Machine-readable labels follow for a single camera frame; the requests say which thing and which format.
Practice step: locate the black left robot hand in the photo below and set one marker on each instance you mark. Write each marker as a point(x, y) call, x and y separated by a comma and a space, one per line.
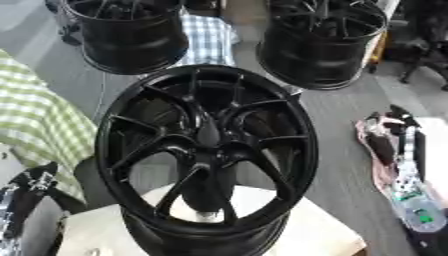
point(35, 178)

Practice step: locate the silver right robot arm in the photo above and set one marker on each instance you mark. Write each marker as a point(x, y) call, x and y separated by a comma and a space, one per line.
point(417, 206)

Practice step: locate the black office chair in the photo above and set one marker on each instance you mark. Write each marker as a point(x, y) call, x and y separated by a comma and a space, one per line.
point(65, 30)
point(423, 40)

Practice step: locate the large black spoked wheel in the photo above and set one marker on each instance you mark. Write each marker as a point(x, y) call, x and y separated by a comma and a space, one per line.
point(175, 140)

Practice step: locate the white wheel stand block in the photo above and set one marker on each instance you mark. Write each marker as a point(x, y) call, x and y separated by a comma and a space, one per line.
point(326, 233)

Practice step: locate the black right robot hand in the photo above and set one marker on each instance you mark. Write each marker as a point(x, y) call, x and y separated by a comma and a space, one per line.
point(382, 146)

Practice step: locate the black wheel rim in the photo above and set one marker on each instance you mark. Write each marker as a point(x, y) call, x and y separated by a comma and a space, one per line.
point(134, 43)
point(315, 60)

